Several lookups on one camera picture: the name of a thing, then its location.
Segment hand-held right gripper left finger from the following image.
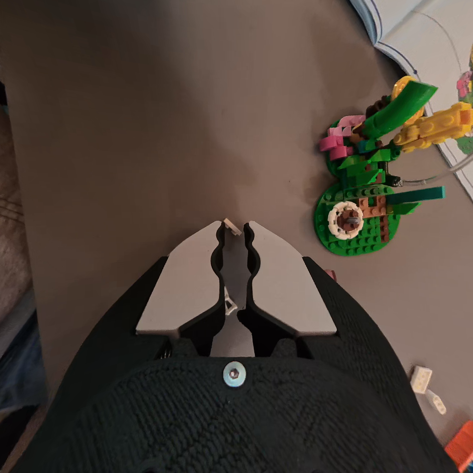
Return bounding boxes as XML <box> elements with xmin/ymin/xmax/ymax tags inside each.
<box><xmin>135</xmin><ymin>220</ymin><xmax>227</xmax><ymax>357</ymax></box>

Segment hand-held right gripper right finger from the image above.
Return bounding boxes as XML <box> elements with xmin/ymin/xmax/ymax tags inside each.
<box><xmin>236</xmin><ymin>220</ymin><xmax>338</xmax><ymax>358</ymax></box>

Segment lego flower model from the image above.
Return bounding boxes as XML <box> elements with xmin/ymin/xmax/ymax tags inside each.
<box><xmin>314</xmin><ymin>76</ymin><xmax>473</xmax><ymax>257</ymax></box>

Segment white lego plate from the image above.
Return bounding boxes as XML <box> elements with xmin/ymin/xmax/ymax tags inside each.
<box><xmin>410</xmin><ymin>365</ymin><xmax>433</xmax><ymax>394</ymax></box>

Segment lego instruction booklet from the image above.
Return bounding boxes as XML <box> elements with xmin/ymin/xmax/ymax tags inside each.
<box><xmin>349</xmin><ymin>0</ymin><xmax>473</xmax><ymax>202</ymax></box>

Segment blue jeans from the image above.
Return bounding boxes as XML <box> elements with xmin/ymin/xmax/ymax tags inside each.
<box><xmin>0</xmin><ymin>310</ymin><xmax>49</xmax><ymax>411</ymax></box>

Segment orange plastic piece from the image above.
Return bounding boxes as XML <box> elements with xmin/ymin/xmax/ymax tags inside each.
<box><xmin>444</xmin><ymin>421</ymin><xmax>473</xmax><ymax>473</ymax></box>

